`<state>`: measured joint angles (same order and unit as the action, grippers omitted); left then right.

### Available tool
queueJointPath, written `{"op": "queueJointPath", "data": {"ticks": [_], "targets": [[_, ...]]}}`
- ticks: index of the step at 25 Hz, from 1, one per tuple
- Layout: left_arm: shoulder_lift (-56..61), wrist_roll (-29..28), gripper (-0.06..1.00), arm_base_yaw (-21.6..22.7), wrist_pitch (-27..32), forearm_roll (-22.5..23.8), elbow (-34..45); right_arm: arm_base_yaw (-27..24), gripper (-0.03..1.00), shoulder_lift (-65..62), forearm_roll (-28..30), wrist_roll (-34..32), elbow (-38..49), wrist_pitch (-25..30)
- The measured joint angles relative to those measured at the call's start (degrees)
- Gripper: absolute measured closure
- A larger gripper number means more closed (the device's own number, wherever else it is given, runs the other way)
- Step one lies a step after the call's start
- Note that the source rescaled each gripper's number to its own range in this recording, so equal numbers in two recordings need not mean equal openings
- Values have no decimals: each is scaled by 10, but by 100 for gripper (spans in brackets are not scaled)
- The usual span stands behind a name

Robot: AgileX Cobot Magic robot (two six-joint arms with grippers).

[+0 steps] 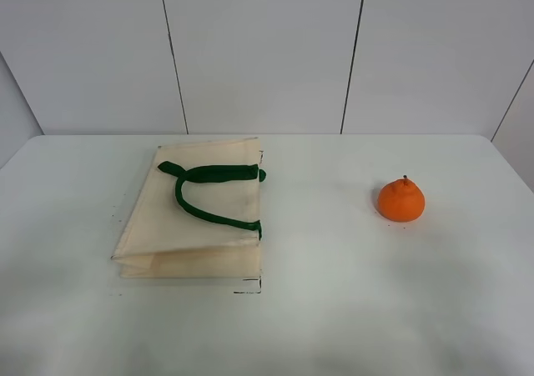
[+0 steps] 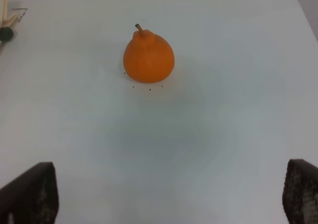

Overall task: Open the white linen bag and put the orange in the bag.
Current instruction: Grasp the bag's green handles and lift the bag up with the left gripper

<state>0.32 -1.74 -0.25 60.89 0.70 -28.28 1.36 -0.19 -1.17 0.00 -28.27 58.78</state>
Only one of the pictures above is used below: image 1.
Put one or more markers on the white linen bag green handles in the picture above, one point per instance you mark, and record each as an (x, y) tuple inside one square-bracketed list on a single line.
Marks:
[(197, 215)]

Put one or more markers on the orange fruit with stem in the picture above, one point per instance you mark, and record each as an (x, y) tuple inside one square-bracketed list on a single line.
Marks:
[(401, 201)]

